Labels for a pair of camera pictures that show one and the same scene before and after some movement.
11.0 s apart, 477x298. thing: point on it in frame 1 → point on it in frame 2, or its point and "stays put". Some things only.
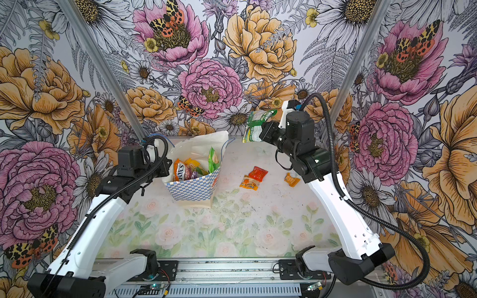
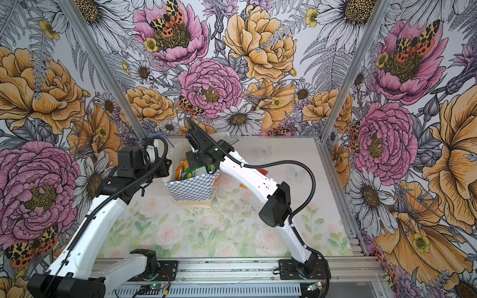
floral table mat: x=276 y=221 stays put
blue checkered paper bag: x=197 y=192 stays put
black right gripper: x=266 y=134 → x=192 y=162
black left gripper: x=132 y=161 stays put
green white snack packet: x=255 y=120 → x=187 y=173
